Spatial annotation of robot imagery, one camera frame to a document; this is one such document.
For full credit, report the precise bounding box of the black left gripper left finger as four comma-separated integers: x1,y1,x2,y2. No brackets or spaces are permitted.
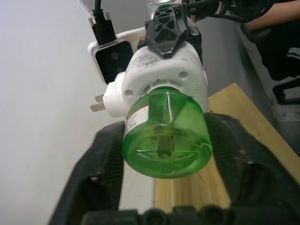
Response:
48,121,128,225

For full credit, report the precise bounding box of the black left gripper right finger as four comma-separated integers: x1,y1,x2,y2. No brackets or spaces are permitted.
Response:
203,112,300,225

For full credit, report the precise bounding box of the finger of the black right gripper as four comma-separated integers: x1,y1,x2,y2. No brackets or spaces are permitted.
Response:
144,3,188,60
187,26,204,65

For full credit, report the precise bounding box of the white mosquito repellent heater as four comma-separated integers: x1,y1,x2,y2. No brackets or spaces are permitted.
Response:
90,43,209,120

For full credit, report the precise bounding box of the green mosquito repellent liquid bottle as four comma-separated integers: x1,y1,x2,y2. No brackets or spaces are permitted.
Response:
121,86,213,180

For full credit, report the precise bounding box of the light wooden board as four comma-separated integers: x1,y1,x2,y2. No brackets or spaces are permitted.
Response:
154,82,300,210

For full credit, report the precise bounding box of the black office chair base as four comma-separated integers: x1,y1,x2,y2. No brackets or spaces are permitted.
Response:
272,76,300,104

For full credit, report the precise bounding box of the person's black clothing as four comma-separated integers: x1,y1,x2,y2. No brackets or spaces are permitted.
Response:
254,20,300,82

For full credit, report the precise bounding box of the black cable bundle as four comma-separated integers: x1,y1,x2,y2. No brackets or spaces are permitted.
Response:
185,0,284,24

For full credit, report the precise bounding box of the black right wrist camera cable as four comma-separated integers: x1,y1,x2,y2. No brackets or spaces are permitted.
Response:
88,0,117,45

